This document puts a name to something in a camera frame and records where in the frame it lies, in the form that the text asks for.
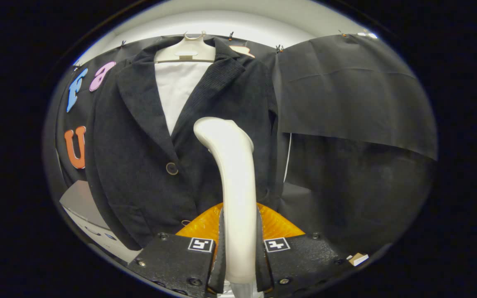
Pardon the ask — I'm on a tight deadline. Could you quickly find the grey drawer cabinet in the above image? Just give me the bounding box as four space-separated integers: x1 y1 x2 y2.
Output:
59 180 142 265

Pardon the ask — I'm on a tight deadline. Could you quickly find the white cardboard box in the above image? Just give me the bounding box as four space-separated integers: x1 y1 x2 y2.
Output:
348 252 369 267

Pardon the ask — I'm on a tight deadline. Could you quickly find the black blazer jacket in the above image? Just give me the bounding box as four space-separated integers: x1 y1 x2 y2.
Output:
84 36 282 251

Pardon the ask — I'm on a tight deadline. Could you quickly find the black backdrop cloth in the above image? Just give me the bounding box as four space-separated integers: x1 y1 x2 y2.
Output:
42 31 438 265

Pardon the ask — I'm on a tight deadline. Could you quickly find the cream clothes hanger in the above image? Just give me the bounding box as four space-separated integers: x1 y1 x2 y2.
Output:
154 31 216 64

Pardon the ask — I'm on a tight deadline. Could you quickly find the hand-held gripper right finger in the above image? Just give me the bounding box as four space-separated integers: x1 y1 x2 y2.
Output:
256 203 354 296

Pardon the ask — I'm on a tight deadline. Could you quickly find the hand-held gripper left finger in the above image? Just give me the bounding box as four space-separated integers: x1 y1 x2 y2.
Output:
126 203 227 298

